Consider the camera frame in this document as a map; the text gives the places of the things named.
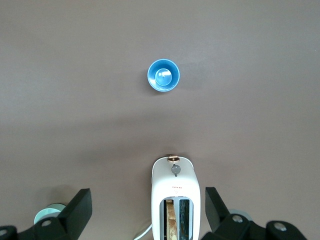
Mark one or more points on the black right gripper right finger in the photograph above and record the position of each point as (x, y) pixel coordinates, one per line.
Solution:
(220, 212)

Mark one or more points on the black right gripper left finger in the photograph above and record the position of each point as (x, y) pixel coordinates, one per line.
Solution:
(75, 210)

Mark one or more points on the blue ribbed plastic cup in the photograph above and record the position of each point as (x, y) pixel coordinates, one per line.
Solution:
(163, 86)

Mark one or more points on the mint green bowl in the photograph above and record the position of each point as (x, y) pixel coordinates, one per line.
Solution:
(47, 212)

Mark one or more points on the brown toasted bread slice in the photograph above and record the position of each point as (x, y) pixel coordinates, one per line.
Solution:
(171, 220)

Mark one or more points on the white two-slot toaster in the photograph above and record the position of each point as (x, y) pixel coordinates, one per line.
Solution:
(175, 182)

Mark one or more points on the brown table cover sheet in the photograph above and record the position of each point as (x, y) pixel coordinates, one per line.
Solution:
(75, 75)

